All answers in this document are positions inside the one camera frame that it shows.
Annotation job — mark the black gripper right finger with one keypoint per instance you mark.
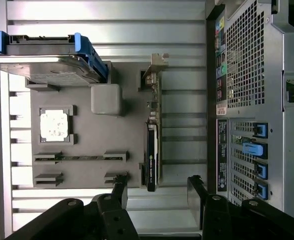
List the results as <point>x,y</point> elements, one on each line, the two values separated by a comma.
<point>217,220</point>

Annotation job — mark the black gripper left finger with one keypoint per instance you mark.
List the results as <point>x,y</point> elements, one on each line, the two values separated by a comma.
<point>112,220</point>

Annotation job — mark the blue slot latch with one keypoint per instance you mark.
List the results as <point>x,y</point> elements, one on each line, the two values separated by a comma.
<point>261,191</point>
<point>260,129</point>
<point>260,171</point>
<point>254,149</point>

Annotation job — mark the green RAM stick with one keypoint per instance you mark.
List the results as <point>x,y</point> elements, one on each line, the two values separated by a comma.
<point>87,158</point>

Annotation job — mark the grey parts rack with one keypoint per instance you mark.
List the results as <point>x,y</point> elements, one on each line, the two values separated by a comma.
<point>92,140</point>

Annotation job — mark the silver CPU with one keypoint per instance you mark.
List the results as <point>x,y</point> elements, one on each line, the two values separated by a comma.
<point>54,126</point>

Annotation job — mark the open grey PC case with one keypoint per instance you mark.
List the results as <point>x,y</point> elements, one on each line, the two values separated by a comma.
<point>274,75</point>

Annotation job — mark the hard disk with blue carrier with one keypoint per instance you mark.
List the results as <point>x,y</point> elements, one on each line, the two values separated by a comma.
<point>37,70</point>

